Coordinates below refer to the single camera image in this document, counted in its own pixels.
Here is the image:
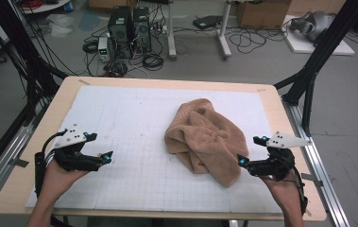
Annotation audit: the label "clear plastic sheet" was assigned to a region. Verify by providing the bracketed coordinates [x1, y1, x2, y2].
[45, 13, 76, 38]

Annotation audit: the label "small coiled black cable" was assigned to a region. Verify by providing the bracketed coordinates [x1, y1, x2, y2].
[81, 39, 100, 55]

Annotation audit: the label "white grid mat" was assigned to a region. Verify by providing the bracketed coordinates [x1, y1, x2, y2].
[25, 85, 283, 214]

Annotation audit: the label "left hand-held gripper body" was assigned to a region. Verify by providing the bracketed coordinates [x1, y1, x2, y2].
[53, 127, 104, 173]

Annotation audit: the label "slim black computer tower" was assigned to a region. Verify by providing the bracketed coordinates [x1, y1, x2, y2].
[132, 7, 152, 53]

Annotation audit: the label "low cardboard box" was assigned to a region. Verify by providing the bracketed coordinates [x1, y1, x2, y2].
[88, 0, 139, 10]

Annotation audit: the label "person's left hand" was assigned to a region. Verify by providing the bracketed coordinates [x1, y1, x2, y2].
[38, 160, 90, 203]

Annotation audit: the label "grey helmet-like device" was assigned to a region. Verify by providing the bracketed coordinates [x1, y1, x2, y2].
[289, 10, 337, 44]

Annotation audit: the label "tangled cable bundle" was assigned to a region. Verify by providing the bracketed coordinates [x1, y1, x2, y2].
[103, 61, 129, 79]

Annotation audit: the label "aluminium rail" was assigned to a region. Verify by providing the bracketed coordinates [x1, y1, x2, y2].
[0, 103, 50, 216]
[281, 96, 351, 227]

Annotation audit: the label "round white table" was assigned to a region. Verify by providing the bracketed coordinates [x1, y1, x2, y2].
[19, 0, 73, 15]

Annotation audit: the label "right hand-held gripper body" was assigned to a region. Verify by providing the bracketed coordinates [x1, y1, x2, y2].
[247, 131, 313, 183]

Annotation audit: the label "white desk frame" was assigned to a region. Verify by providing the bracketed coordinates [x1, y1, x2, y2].
[166, 0, 233, 61]

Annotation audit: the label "large black computer tower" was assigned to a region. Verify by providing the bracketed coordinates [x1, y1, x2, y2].
[108, 5, 134, 60]

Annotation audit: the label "flat black device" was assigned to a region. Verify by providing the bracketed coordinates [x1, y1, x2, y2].
[193, 14, 228, 31]

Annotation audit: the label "loose black floor cables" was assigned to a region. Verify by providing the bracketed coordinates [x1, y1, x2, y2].
[228, 26, 290, 55]

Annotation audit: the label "large cardboard box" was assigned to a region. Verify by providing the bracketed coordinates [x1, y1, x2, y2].
[236, 0, 293, 30]

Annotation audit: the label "tan towel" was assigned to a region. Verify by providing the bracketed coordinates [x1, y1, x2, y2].
[164, 97, 250, 189]

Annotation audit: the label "black metal stand with cables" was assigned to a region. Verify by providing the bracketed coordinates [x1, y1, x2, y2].
[0, 0, 69, 127]

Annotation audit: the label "grey tape piece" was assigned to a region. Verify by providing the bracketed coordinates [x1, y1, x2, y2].
[9, 157, 30, 169]
[300, 172, 324, 188]

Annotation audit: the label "white floor board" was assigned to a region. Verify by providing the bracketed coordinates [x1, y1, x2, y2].
[281, 14, 356, 57]

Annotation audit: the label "white power supply unit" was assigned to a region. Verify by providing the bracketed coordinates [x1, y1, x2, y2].
[97, 36, 114, 62]

